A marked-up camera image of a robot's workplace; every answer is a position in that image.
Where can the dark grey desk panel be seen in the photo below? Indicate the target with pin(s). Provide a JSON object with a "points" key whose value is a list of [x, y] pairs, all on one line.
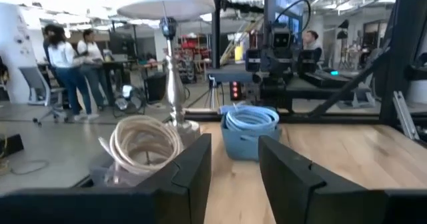
{"points": [[230, 74]]}

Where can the white shade silver table lamp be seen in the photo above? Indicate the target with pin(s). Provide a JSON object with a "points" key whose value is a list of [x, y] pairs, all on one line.
{"points": [[175, 84]]}

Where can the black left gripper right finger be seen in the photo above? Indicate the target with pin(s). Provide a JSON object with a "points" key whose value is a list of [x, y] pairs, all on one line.
{"points": [[300, 190]]}

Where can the blue plastic bin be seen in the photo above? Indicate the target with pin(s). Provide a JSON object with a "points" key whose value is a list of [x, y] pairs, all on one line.
{"points": [[243, 150]]}

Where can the black box red lights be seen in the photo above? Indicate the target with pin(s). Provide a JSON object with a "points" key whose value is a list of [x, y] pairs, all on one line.
{"points": [[235, 90]]}

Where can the black trash bin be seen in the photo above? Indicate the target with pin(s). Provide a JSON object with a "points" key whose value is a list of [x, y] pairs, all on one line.
{"points": [[156, 87]]}

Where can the grey metal bracket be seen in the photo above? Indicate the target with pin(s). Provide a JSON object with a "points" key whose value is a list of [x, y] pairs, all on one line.
{"points": [[405, 114]]}

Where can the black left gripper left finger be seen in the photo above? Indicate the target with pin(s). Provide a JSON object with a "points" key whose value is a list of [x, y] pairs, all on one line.
{"points": [[180, 190]]}

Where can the black floor box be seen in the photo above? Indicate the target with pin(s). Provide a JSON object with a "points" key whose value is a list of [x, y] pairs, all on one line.
{"points": [[11, 145]]}

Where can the grey office chair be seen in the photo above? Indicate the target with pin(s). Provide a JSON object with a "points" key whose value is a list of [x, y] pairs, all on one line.
{"points": [[36, 80]]}

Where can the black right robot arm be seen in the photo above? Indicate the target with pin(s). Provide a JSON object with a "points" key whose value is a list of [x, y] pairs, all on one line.
{"points": [[280, 60]]}

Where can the small tripod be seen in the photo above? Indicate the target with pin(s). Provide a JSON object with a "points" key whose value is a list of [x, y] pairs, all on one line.
{"points": [[213, 94]]}

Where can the person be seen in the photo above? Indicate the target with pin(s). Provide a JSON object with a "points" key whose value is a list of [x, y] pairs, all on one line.
{"points": [[90, 50], [312, 44], [63, 57]]}

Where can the clear plastic bin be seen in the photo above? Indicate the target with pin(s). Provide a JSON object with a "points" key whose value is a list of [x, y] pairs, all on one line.
{"points": [[100, 177]]}

